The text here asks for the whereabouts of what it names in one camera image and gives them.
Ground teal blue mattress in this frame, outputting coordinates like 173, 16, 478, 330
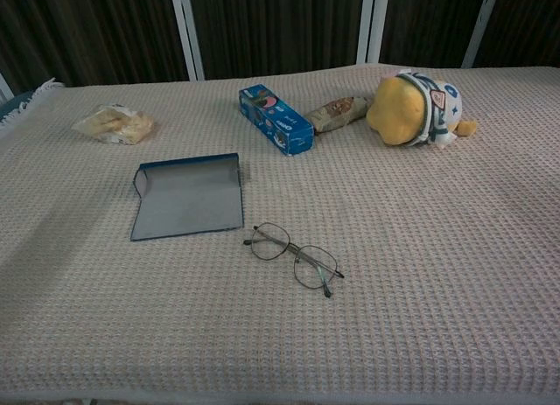
0, 89, 35, 122

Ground clear bag of yellow snacks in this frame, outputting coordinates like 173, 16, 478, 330
72, 103, 156, 146

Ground beige waffle blanket with fringe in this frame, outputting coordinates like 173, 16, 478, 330
0, 64, 560, 405

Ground yellow plush toy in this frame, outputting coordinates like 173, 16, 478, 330
366, 71, 480, 150

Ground brown snack wrapper pack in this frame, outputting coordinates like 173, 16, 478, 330
304, 95, 371, 136

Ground thin metal eyeglasses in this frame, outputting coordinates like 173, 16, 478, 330
242, 222, 346, 299

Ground blue Oreo cookie box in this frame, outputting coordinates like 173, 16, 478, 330
238, 84, 315, 158

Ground blue glasses case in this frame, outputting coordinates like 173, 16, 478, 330
129, 152, 245, 242

